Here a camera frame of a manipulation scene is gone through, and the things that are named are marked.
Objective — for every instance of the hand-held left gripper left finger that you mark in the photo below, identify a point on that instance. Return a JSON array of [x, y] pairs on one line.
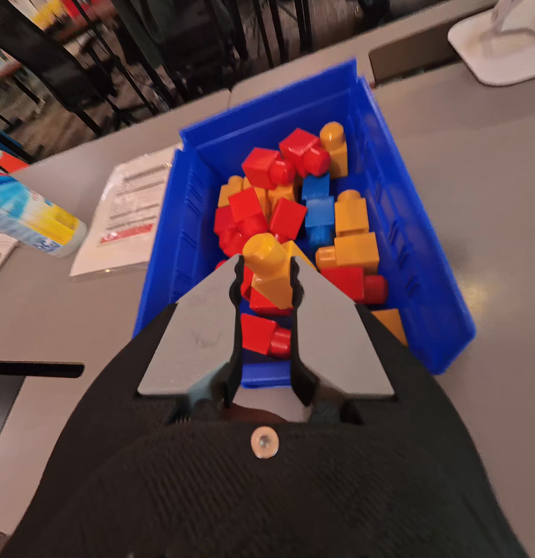
[[189, 349]]

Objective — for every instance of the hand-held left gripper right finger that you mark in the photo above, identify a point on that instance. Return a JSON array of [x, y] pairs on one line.
[[341, 349]]

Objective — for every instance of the yellow mega block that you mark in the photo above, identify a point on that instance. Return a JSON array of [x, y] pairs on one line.
[[269, 270]]

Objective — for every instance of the blue plastic bin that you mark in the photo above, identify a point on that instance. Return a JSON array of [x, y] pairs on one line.
[[424, 261]]

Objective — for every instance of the pile of mixed mega blocks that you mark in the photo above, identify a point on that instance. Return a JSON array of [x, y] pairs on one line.
[[350, 218]]

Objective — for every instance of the printed paper sheet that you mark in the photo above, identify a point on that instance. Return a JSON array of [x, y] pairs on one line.
[[128, 209]]

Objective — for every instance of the blue white wipes canister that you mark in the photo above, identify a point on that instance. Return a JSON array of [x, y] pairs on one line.
[[32, 222]]

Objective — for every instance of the wooden document stand white base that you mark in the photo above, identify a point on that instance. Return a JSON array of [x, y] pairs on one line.
[[503, 57]]

